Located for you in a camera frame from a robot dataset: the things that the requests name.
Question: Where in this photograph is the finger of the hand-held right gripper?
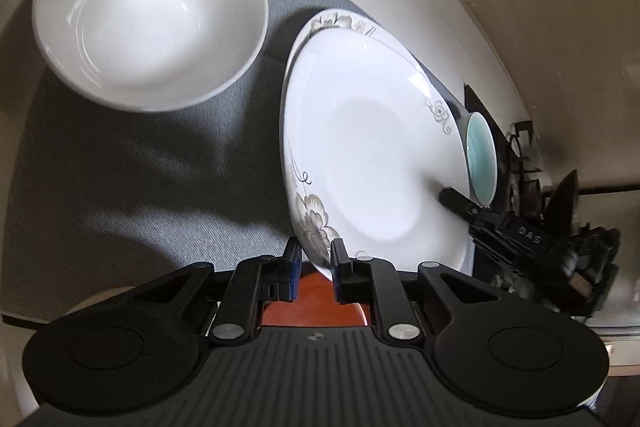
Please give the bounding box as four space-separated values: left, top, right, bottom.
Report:
439 188 501 233

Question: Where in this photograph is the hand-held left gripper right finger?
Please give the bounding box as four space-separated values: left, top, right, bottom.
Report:
331 239 505 341

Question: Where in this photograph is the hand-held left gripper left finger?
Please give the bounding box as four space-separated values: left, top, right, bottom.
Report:
124 238 303 341

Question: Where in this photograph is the brown plate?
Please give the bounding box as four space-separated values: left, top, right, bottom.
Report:
260 273 373 328

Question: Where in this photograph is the teal bowl with dark rim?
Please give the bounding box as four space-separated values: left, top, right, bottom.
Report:
457 111 498 208

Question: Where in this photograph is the white floral plate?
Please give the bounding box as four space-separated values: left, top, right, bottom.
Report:
279 29 475 284
287 8 468 118

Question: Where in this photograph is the large white bowl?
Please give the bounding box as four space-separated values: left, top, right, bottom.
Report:
31 0 269 113

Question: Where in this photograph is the black gas stove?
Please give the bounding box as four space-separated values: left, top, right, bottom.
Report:
462 82 583 238

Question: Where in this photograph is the black pan support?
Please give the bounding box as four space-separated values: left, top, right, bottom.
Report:
502 121 546 218

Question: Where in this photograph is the grey mat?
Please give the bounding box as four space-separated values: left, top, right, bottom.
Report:
2 0 476 324

